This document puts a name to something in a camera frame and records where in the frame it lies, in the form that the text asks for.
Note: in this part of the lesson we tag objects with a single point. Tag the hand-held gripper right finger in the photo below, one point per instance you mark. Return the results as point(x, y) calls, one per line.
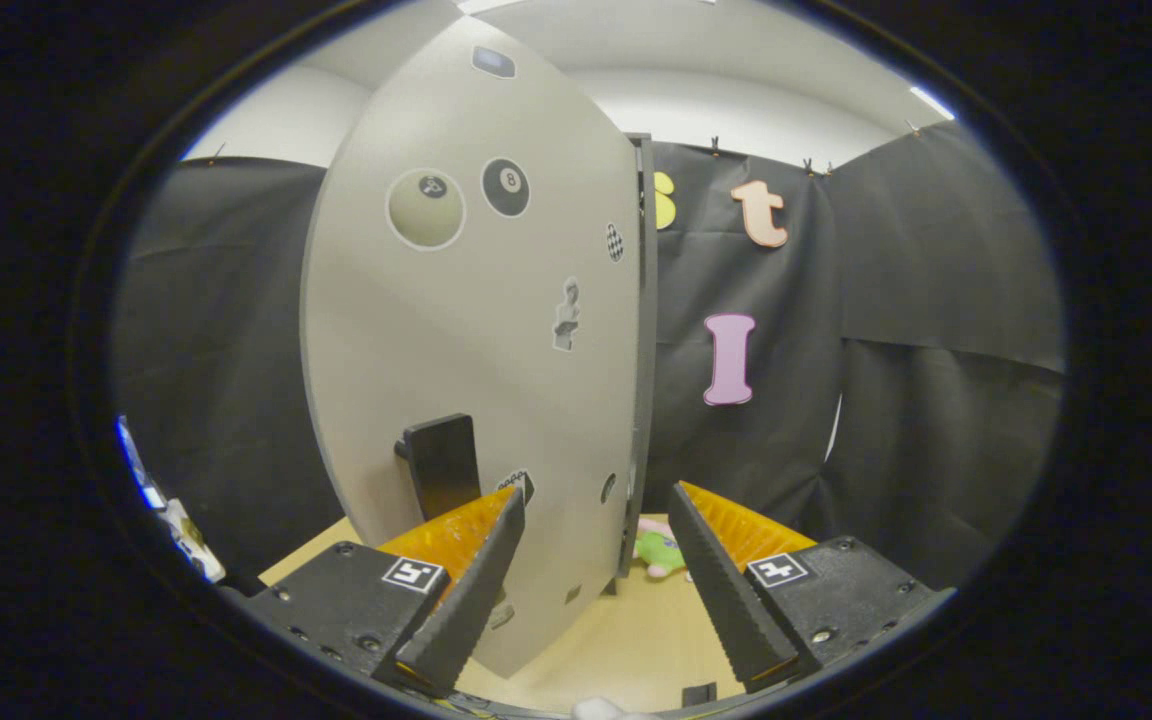
point(726, 590)

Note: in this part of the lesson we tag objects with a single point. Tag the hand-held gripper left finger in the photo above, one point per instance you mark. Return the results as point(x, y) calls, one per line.
point(471, 590)

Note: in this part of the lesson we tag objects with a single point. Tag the grey shoe cabinet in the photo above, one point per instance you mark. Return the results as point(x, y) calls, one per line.
point(647, 350)

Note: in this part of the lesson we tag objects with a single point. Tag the beige shoe cabinet door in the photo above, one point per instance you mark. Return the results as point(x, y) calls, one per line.
point(466, 330)

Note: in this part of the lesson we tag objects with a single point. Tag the green plush toy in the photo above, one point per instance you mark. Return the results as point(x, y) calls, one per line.
point(658, 552)

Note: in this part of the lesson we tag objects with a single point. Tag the black backdrop cloth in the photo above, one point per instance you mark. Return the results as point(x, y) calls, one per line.
point(936, 420)

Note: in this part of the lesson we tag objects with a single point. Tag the white printed packet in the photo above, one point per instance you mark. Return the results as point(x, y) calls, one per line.
point(194, 545)

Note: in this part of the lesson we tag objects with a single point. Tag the small ceiling light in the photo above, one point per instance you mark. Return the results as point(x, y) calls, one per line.
point(933, 102)

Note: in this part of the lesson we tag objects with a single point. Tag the long ceiling light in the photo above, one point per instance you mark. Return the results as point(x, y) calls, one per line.
point(491, 5)

